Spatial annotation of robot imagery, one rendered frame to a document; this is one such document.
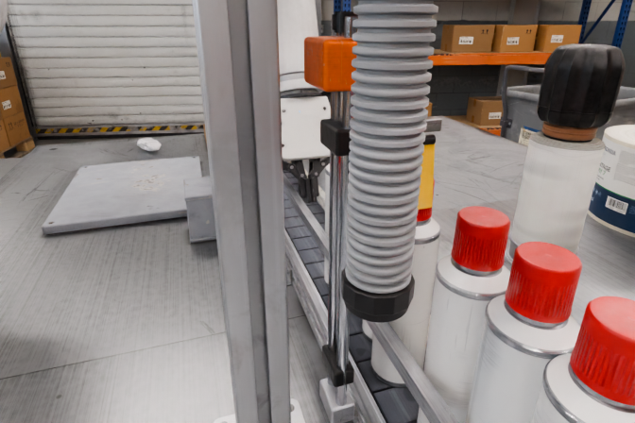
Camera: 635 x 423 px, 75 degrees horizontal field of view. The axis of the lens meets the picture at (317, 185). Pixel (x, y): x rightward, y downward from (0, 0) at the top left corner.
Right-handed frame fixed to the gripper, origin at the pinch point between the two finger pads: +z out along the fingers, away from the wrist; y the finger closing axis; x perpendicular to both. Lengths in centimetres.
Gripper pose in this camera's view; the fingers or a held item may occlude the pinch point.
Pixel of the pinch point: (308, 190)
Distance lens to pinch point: 68.4
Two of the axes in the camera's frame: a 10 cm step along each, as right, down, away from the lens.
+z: 1.0, 9.9, 0.5
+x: -2.9, -0.2, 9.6
